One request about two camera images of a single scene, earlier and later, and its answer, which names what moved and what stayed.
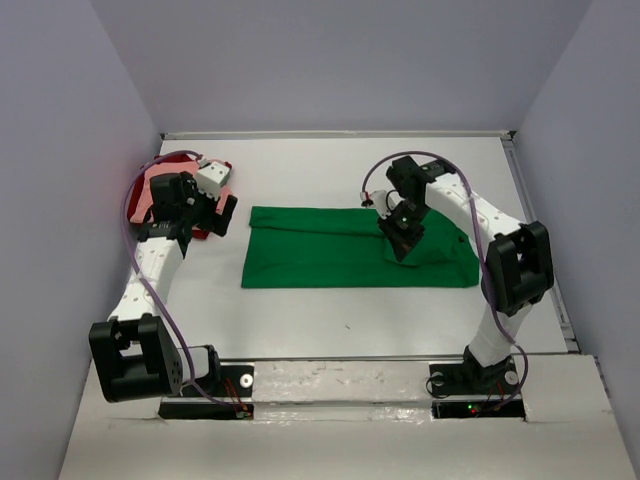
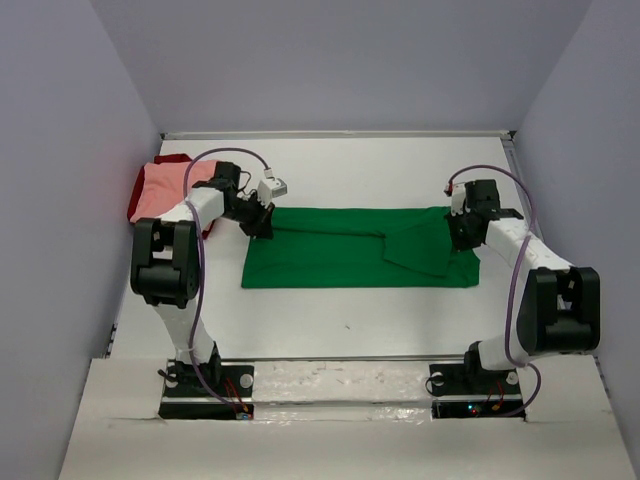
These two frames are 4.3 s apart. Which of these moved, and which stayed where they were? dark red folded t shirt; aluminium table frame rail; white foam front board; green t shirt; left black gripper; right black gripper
Moved: left black gripper; right black gripper
Stayed: dark red folded t shirt; green t shirt; aluminium table frame rail; white foam front board
